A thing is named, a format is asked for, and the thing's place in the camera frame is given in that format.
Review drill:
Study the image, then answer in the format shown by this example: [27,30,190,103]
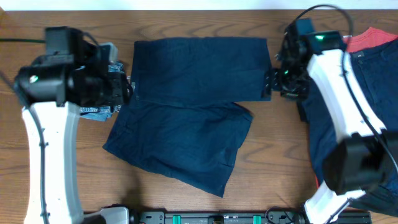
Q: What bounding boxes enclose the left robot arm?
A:
[14,27,132,223]

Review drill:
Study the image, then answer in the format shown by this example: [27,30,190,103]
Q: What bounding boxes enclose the folded light blue jeans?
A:
[80,62,124,122]

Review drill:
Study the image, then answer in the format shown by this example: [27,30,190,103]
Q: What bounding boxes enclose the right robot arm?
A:
[276,19,397,223]

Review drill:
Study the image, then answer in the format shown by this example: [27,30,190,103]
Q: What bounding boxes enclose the dark navy pants pile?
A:
[297,40,397,217]

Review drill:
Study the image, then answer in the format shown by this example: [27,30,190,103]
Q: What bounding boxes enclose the red t-shirt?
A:
[343,27,397,53]

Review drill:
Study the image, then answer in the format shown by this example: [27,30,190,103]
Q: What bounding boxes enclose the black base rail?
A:
[83,203,373,224]

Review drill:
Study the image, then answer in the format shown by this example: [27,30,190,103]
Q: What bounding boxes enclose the navy blue shorts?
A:
[104,37,272,197]

